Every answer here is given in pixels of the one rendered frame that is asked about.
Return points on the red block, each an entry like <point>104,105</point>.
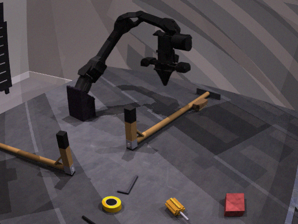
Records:
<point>234,204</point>

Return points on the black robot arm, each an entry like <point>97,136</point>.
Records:
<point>170,38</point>

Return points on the yellow ring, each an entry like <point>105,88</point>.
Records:
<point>111,204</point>

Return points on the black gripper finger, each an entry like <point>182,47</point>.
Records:
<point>166,75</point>
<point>160,73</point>

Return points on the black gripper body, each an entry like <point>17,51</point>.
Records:
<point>165,56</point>

